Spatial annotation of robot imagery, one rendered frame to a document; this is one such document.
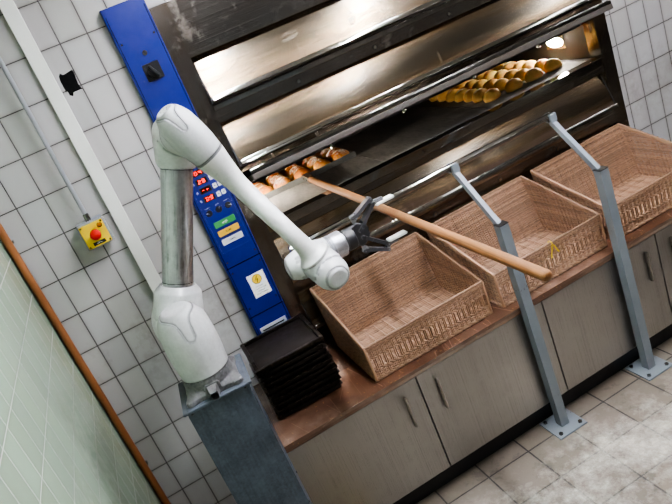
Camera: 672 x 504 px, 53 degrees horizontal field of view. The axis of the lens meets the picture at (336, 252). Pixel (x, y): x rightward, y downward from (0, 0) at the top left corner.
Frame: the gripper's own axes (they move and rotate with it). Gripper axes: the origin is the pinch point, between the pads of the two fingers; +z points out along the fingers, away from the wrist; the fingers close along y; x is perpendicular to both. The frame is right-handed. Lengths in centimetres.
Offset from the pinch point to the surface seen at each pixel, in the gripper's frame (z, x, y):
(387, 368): -20, -13, 58
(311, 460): -61, -7, 72
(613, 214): 86, -4, 43
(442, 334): 6, -13, 57
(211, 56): -24, -65, -68
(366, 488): -47, -7, 96
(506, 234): 38.8, -3.2, 27.8
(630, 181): 138, -53, 60
